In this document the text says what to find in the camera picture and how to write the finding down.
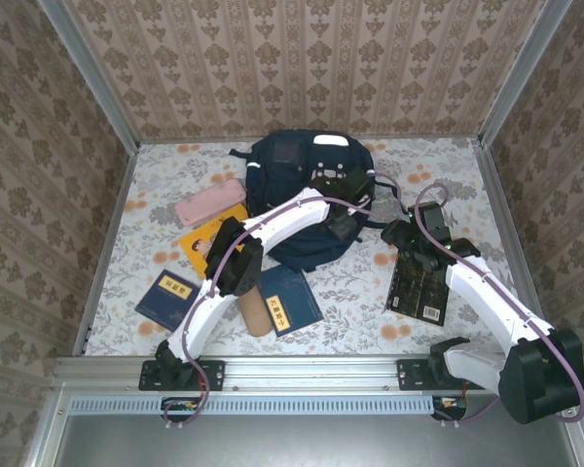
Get black book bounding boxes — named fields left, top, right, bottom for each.
left=384, top=252, right=452, bottom=327

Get navy blue backpack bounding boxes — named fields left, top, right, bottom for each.
left=229, top=129, right=401, bottom=274

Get large navy book yellow label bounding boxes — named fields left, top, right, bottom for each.
left=257, top=265, right=325, bottom=339

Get tan oval glasses case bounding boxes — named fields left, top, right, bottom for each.
left=237, top=286, right=273, bottom=339

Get pink pencil case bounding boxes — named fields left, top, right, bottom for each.
left=174, top=177, right=248, bottom=228

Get small navy book yellow label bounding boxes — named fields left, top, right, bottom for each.
left=134, top=269, right=201, bottom=332

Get grey metal sheet panel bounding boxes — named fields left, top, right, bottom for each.
left=53, top=393, right=580, bottom=467

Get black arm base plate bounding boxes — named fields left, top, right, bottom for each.
left=138, top=359, right=225, bottom=392
left=396, top=358, right=488, bottom=392

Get black connector with orange wires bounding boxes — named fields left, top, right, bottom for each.
left=161, top=396, right=201, bottom=422
left=431, top=395, right=468, bottom=420

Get grey slotted cable duct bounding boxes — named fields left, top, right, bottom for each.
left=70, top=394, right=437, bottom=415

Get aluminium corner post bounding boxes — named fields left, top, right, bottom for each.
left=37, top=0, right=141, bottom=152
left=477, top=0, right=573, bottom=147

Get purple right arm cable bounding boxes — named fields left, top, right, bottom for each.
left=415, top=182, right=584, bottom=425

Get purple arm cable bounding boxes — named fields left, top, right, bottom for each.
left=415, top=182, right=584, bottom=425
left=163, top=172, right=403, bottom=429

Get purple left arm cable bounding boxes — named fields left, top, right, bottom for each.
left=163, top=172, right=403, bottom=429

